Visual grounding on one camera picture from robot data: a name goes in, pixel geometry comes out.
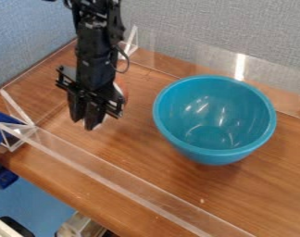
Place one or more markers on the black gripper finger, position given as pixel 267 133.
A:
pixel 75 105
pixel 94 115

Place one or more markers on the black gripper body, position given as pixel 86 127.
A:
pixel 91 78

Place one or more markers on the white brown-capped toy mushroom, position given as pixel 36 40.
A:
pixel 120 86

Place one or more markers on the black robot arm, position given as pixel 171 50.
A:
pixel 98 28

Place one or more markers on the blue plastic bowl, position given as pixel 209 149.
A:
pixel 214 118

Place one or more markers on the clear acrylic left barrier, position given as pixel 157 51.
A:
pixel 32 97

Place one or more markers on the clear acrylic barrier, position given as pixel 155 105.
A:
pixel 189 217
pixel 181 57
pixel 32 97

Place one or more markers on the clear acrylic front barrier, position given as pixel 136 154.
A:
pixel 189 217

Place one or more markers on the clear box under table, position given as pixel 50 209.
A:
pixel 79 226

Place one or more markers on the black white object bottom left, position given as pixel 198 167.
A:
pixel 12 229

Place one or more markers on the clear acrylic back barrier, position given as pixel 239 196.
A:
pixel 181 57

